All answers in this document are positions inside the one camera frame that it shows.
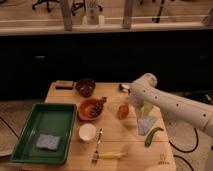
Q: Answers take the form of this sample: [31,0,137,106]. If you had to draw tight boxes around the green plastic cup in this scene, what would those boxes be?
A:
[143,103,153,116]

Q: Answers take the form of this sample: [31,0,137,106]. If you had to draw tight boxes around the red apple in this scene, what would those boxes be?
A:
[117,105,129,119]

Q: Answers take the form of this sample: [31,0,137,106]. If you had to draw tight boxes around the silver fork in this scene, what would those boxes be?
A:
[92,128,103,163]

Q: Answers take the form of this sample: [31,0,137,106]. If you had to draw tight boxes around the blue folded cloth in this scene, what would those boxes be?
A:
[137,116,157,136]

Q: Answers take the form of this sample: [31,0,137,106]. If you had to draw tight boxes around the dark grapes bunch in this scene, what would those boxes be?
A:
[90,97,107,116]

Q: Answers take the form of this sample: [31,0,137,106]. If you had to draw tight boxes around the black brown eraser block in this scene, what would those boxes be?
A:
[55,80,74,90]

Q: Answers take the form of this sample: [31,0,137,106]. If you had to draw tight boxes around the dark brown bowl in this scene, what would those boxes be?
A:
[75,78,96,98]

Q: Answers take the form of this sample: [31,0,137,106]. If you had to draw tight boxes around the office chair base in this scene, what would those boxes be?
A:
[32,0,60,13]

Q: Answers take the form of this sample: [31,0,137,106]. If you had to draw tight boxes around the green chili pepper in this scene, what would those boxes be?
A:
[144,127,164,147]

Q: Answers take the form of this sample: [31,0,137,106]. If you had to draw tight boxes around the orange bowl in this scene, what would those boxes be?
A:
[78,98,102,121]

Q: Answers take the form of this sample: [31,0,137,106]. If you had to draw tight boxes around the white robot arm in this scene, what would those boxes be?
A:
[129,73,213,138]

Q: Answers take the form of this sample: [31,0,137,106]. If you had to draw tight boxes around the blue sponge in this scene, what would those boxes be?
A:
[36,134,60,150]

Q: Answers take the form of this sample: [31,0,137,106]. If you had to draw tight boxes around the yellow banana toy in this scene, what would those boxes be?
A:
[99,151,126,159]

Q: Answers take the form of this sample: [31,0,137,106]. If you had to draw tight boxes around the green plastic tray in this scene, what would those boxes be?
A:
[11,103,77,165]

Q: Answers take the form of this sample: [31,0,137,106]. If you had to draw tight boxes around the black white handled tool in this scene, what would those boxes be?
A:
[119,84,130,93]

